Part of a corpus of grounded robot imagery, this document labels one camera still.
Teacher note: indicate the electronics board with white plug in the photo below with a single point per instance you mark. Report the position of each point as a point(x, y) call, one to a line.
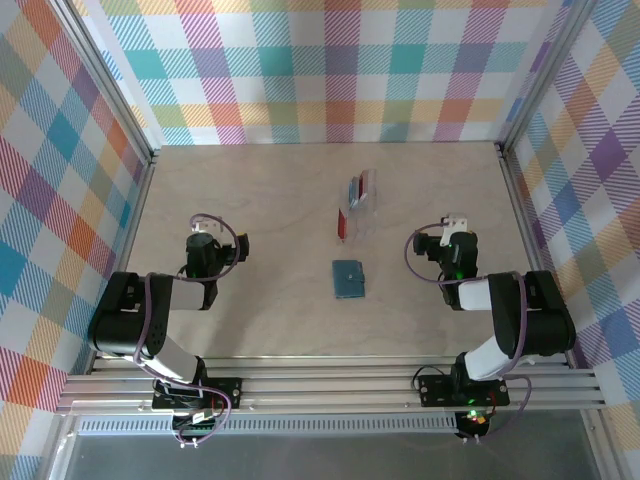
point(197, 419)

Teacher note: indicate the red and pink card stack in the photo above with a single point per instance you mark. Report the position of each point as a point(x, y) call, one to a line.
point(367, 184)

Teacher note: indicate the blue card stack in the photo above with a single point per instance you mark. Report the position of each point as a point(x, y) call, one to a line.
point(354, 194)

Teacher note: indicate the aluminium frame post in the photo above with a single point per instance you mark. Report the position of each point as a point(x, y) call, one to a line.
point(107, 75)
point(545, 75)

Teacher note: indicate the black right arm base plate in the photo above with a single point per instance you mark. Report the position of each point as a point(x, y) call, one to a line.
point(435, 392)

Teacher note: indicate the aluminium table side rail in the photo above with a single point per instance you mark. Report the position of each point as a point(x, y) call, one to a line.
point(535, 250)
point(126, 250)

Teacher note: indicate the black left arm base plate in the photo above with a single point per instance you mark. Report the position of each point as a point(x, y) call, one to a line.
point(227, 392)

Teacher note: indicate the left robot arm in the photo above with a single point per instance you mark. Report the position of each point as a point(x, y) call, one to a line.
point(165, 345)

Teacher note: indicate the red card stack black stripe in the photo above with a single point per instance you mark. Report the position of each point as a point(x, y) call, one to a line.
point(342, 226)

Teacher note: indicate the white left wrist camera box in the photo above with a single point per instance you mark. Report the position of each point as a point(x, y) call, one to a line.
point(207, 226)

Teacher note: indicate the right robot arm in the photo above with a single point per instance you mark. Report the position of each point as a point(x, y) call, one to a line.
point(477, 296)

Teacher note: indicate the teal leather card holder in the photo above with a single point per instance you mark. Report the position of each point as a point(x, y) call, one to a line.
point(349, 279)

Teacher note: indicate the grey metal base panel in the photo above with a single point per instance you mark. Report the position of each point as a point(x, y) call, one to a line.
point(325, 457)

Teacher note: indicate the electronics board with lit LED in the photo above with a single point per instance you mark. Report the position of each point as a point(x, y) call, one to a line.
point(475, 419)

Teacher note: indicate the aluminium cross rail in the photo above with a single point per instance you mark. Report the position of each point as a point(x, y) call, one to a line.
point(325, 385)

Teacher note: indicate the clear acrylic card stand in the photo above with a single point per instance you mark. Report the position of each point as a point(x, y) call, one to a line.
point(365, 220)

